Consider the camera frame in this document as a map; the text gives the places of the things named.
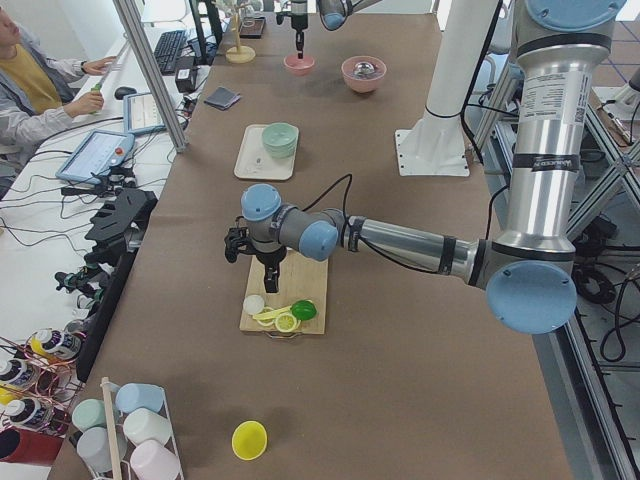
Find paint bottle lower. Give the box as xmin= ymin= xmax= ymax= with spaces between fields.
xmin=5 ymin=398 xmax=54 ymax=431

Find grey cup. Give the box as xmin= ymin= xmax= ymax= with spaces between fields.
xmin=76 ymin=426 xmax=112 ymax=473

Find black power adapter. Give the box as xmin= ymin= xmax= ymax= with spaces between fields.
xmin=174 ymin=55 xmax=198 ymax=93

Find small pink bowl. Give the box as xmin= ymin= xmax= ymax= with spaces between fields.
xmin=283 ymin=53 xmax=316 ymax=76

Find black keyboard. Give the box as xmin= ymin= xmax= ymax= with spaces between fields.
xmin=153 ymin=30 xmax=187 ymax=75

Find black tool rack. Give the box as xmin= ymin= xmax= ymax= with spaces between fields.
xmin=54 ymin=188 xmax=158 ymax=383

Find metal object in bowl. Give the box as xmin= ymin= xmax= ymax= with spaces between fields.
xmin=352 ymin=61 xmax=379 ymax=80

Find paint bottle white cap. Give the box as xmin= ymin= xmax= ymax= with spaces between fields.
xmin=1 ymin=359 xmax=38 ymax=391

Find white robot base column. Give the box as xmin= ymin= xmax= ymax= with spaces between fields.
xmin=395 ymin=0 xmax=500 ymax=177

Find wooden cup rack post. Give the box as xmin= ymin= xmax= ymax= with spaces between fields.
xmin=100 ymin=377 xmax=122 ymax=480

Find red container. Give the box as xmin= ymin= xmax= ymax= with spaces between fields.
xmin=1 ymin=428 xmax=63 ymax=467

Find stack of green bowls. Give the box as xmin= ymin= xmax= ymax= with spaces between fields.
xmin=261 ymin=122 xmax=298 ymax=159

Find black computer mouse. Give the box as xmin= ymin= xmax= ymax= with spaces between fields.
xmin=114 ymin=86 xmax=137 ymax=100

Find white round toy piece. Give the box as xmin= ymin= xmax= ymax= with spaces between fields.
xmin=243 ymin=294 xmax=265 ymax=316

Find seated person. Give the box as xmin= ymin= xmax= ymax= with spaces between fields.
xmin=1 ymin=11 xmax=116 ymax=169

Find wooden cutting board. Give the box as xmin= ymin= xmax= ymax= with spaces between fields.
xmin=245 ymin=250 xmax=329 ymax=335

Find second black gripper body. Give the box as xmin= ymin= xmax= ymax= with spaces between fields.
xmin=276 ymin=0 xmax=308 ymax=33

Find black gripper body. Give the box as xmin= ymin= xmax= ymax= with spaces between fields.
xmin=224 ymin=216 xmax=287 ymax=270

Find large pink bowl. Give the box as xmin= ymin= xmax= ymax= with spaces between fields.
xmin=341 ymin=55 xmax=387 ymax=93

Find blue teach pendant tablet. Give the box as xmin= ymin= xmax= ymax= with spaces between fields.
xmin=55 ymin=130 xmax=135 ymax=184

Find wooden jewelry stand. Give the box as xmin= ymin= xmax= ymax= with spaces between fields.
xmin=215 ymin=0 xmax=256 ymax=64

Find white cup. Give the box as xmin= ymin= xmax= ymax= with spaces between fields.
xmin=123 ymin=408 xmax=172 ymax=445

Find yellow lemon slice toy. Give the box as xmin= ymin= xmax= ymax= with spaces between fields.
xmin=274 ymin=312 xmax=301 ymax=333

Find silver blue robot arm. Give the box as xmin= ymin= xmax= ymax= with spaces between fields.
xmin=225 ymin=1 xmax=622 ymax=334

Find light blue cup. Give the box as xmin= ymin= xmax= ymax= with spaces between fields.
xmin=115 ymin=383 xmax=164 ymax=414

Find yellow paint bottle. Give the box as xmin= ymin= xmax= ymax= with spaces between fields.
xmin=32 ymin=329 xmax=83 ymax=361

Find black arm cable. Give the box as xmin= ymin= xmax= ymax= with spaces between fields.
xmin=299 ymin=173 xmax=446 ymax=274

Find pale pink cup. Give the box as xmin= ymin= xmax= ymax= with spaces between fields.
xmin=130 ymin=439 xmax=180 ymax=480

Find dark grey folded cloth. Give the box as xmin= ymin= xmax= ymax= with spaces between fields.
xmin=204 ymin=86 xmax=241 ymax=111

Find white rectangular tray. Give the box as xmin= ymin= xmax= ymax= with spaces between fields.
xmin=234 ymin=124 xmax=296 ymax=181

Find aluminium frame post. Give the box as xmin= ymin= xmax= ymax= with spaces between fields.
xmin=113 ymin=0 xmax=187 ymax=153

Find dark wooden tray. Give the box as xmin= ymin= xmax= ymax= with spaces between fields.
xmin=239 ymin=17 xmax=266 ymax=39

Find green lime toy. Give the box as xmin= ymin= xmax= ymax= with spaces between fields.
xmin=290 ymin=299 xmax=318 ymax=321

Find mint green cup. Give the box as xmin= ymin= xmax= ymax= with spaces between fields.
xmin=71 ymin=399 xmax=107 ymax=432

